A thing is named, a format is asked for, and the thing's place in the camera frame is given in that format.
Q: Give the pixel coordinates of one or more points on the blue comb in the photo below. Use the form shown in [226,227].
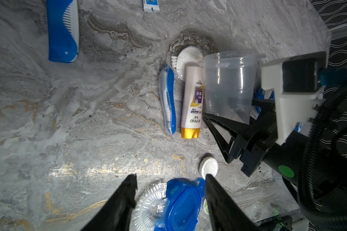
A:
[63,30]

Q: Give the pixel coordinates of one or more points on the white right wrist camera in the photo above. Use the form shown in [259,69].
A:
[294,81]

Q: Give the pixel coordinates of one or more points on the clear ribbed round lid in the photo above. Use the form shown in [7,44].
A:
[150,208]

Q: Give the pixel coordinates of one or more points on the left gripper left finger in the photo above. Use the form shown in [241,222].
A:
[116,214]

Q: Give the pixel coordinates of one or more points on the clear jar blue lid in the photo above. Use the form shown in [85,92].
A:
[229,79]

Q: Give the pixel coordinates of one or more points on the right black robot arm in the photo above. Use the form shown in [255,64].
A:
[317,175]

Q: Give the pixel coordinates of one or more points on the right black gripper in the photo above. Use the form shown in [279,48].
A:
[248,143]

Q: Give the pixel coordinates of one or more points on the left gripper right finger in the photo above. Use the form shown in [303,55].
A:
[225,215]

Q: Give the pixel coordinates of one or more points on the white shampoo bottle yellow cap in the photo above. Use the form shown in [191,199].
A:
[192,103]

